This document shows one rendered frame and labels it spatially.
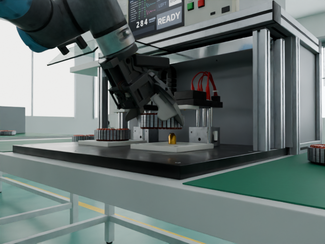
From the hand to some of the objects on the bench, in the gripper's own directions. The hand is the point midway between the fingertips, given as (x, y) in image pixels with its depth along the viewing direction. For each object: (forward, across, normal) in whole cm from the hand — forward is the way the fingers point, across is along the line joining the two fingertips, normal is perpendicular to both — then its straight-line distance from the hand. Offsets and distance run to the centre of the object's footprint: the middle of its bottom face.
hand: (162, 122), depth 69 cm
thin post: (+12, +6, +5) cm, 14 cm away
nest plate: (+7, 0, -1) cm, 7 cm away
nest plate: (+8, -24, -1) cm, 25 cm away
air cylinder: (+16, 0, +11) cm, 19 cm away
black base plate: (+10, -12, -1) cm, 16 cm away
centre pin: (+6, 0, 0) cm, 6 cm away
